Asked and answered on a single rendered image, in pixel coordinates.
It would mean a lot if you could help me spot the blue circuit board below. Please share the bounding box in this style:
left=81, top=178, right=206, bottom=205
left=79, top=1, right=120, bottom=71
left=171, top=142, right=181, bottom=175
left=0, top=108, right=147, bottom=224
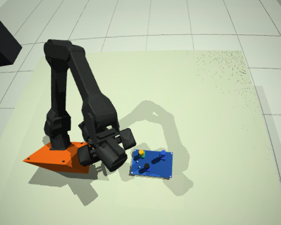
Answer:
left=130, top=149, right=173, bottom=178

